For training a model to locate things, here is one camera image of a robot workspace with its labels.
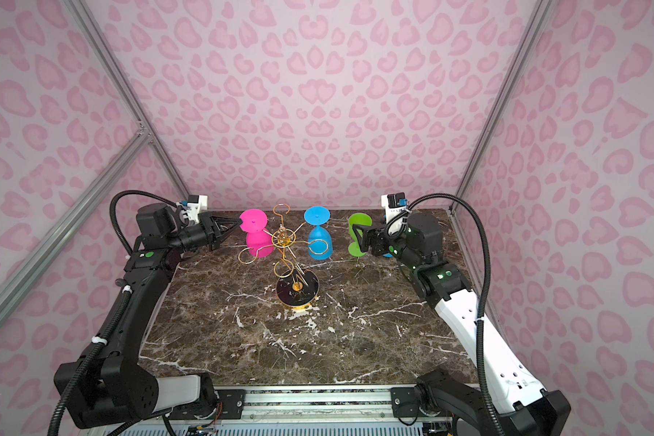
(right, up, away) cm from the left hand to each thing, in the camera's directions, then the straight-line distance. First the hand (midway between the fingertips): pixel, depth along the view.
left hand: (241, 218), depth 71 cm
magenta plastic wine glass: (+3, -1, +3) cm, 4 cm away
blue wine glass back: (+20, -7, +14) cm, 25 cm away
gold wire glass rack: (+11, -22, +23) cm, 33 cm away
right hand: (+33, -1, -3) cm, 33 cm away
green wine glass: (+32, -10, +38) cm, 51 cm away
